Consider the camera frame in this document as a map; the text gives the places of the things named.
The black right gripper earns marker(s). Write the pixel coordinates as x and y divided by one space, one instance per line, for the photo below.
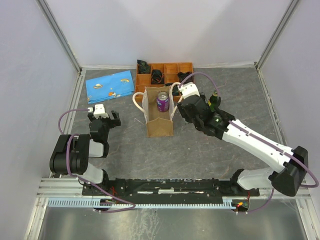
184 114

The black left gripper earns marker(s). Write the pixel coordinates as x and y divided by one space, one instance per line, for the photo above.
113 122

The green glass bottle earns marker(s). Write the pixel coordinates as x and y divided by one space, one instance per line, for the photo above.
213 100

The purple soda can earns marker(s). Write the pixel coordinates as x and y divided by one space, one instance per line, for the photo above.
162 101

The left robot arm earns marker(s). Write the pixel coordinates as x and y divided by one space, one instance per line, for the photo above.
73 153

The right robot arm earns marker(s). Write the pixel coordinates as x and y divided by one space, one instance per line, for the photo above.
287 167

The black item behind bag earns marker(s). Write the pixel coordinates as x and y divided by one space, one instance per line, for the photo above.
175 91

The blue space-print cloth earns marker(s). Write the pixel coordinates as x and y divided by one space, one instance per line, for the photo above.
109 87

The wooden compartment tray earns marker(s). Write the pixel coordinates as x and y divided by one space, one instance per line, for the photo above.
170 74

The dark packet in tray corner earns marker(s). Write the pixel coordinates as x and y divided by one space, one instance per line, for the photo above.
143 67

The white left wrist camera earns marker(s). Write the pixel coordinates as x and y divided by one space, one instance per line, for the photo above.
98 111

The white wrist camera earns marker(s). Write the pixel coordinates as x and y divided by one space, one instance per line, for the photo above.
188 90
98 111

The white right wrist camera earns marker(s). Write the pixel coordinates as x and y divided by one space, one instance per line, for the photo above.
188 90

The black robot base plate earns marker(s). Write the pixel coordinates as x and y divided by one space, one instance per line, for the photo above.
175 191

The aluminium frame rail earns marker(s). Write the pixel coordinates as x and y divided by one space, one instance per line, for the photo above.
59 188

